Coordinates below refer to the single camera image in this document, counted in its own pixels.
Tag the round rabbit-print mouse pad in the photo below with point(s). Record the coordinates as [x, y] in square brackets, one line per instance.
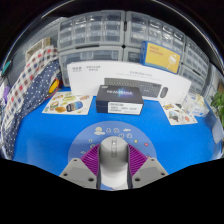
[135, 135]

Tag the food sticker sheet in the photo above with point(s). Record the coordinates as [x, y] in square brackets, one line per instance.
[66, 103]

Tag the cartoon sticker sheet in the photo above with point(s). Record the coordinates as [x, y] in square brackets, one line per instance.
[178, 115]

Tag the red blue checked cloth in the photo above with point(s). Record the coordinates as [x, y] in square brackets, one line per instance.
[30, 71]

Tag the navy dotted cloth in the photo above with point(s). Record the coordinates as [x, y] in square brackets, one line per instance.
[36, 96]

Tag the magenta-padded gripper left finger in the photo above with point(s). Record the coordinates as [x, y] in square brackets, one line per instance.
[80, 168]

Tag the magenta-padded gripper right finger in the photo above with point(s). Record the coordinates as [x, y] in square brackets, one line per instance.
[146, 168]

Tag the small yellow object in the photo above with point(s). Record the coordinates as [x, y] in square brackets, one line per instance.
[54, 86]

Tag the small black box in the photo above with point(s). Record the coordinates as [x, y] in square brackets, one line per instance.
[116, 95]

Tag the white computer mouse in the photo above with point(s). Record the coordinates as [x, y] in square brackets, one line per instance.
[113, 166]

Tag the large blue table mat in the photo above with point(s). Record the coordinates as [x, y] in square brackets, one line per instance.
[43, 140]

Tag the long white keyboard box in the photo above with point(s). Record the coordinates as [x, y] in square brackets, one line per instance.
[86, 80]

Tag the white blue glove box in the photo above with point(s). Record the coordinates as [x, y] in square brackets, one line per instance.
[193, 105]

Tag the beige woven basket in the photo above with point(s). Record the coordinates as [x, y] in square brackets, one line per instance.
[35, 50]

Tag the green potted plant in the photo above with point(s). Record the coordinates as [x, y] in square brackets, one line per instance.
[218, 103]

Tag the yellow blue box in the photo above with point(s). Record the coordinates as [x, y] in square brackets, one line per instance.
[160, 56]

